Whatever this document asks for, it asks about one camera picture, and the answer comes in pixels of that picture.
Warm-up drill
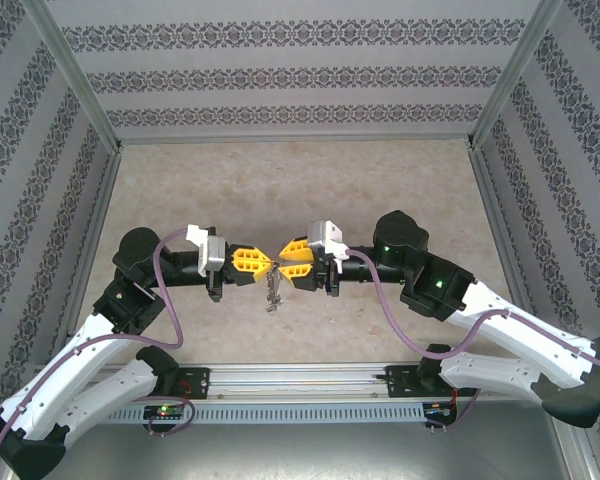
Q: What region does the metal key holder with rings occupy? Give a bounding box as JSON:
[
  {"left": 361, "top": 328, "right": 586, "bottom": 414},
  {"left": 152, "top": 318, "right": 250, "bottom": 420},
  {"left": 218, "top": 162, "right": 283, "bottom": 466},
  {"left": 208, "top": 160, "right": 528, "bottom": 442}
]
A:
[{"left": 263, "top": 257, "right": 286, "bottom": 315}]

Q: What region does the small circuit board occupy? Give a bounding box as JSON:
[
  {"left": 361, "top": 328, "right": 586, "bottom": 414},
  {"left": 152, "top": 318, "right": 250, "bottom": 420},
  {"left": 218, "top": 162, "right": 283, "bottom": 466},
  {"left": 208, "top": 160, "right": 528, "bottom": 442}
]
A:
[
  {"left": 142, "top": 403, "right": 187, "bottom": 422},
  {"left": 423, "top": 401, "right": 457, "bottom": 419}
]

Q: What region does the grey metal sheet panel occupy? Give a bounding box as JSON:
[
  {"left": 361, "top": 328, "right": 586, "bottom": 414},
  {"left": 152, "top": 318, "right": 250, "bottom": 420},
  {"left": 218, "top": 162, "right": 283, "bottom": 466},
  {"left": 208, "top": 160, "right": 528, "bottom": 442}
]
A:
[{"left": 54, "top": 422, "right": 581, "bottom": 480}]

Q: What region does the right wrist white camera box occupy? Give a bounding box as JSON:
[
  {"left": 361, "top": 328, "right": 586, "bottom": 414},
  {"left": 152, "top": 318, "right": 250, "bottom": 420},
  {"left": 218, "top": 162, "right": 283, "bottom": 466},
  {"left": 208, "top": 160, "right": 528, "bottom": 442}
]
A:
[{"left": 307, "top": 218, "right": 351, "bottom": 266}]

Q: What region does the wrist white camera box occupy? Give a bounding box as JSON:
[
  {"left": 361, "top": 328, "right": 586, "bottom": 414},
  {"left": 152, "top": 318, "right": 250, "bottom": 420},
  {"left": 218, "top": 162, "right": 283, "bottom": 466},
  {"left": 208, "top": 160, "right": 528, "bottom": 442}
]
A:
[
  {"left": 186, "top": 224, "right": 227, "bottom": 274},
  {"left": 307, "top": 218, "right": 351, "bottom": 266}
]

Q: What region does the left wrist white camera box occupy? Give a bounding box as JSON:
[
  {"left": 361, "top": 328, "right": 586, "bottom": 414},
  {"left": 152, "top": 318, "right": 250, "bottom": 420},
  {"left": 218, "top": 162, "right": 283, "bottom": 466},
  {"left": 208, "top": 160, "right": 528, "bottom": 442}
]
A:
[{"left": 186, "top": 224, "right": 227, "bottom": 274}]

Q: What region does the aluminium table side rail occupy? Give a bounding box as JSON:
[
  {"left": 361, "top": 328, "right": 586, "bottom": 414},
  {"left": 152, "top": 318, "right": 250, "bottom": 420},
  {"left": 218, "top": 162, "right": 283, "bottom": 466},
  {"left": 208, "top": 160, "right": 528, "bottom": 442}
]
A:
[
  {"left": 467, "top": 147, "right": 534, "bottom": 321},
  {"left": 47, "top": 147, "right": 126, "bottom": 366}
]

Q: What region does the aluminium mounting rail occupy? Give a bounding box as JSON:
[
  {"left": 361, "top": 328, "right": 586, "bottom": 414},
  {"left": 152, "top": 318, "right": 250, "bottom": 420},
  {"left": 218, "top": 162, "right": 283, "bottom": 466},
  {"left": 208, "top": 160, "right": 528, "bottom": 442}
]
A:
[{"left": 34, "top": 362, "right": 566, "bottom": 402}]

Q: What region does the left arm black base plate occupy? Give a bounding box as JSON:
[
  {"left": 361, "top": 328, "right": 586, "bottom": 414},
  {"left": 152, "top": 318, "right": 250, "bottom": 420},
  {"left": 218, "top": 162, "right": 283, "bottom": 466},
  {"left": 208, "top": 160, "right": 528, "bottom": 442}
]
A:
[{"left": 152, "top": 366, "right": 212, "bottom": 401}]

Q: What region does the grey slotted cable duct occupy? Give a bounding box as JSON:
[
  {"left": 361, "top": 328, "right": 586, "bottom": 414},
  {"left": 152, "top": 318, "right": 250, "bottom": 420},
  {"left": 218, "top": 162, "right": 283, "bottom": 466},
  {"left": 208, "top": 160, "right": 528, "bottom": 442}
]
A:
[{"left": 99, "top": 402, "right": 426, "bottom": 425}]

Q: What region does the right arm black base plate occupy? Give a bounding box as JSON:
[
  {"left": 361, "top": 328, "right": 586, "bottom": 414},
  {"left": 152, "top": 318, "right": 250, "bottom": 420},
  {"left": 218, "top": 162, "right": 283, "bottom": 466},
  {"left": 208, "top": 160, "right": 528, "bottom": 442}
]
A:
[{"left": 385, "top": 364, "right": 481, "bottom": 399}]

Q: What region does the aluminium frame post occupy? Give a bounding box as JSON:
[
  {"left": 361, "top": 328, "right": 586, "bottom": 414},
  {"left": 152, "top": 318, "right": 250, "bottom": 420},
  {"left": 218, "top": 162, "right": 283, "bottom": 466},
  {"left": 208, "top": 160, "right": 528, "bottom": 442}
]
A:
[
  {"left": 464, "top": 0, "right": 566, "bottom": 151},
  {"left": 19, "top": 0, "right": 124, "bottom": 154}
]

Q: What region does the aluminium lower frame beam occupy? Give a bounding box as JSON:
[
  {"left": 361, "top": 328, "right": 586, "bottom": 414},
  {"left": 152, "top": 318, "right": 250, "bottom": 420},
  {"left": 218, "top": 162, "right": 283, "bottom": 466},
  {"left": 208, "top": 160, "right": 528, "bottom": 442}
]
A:
[{"left": 554, "top": 422, "right": 599, "bottom": 480}]

